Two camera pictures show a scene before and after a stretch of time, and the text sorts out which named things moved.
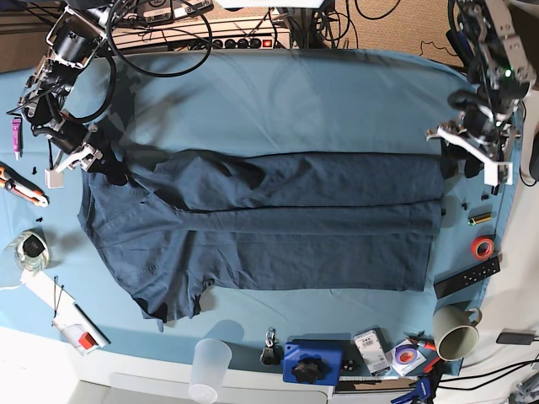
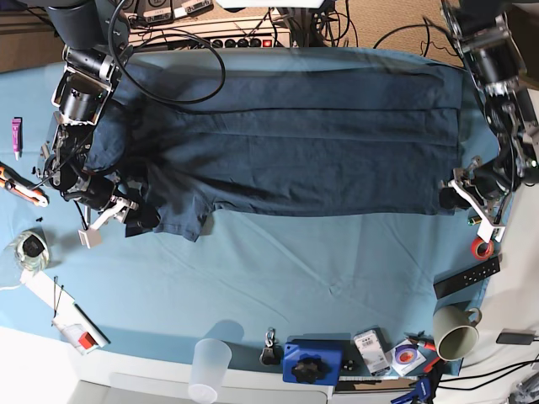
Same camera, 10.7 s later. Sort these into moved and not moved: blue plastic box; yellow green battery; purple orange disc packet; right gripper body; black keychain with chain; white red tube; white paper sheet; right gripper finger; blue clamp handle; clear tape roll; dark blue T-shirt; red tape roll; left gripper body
Moved: left gripper body; right gripper finger; dark blue T-shirt; right gripper body
Not moved: clear tape roll; red tape roll; blue clamp handle; blue plastic box; white paper sheet; white red tube; purple orange disc packet; black keychain with chain; yellow green battery
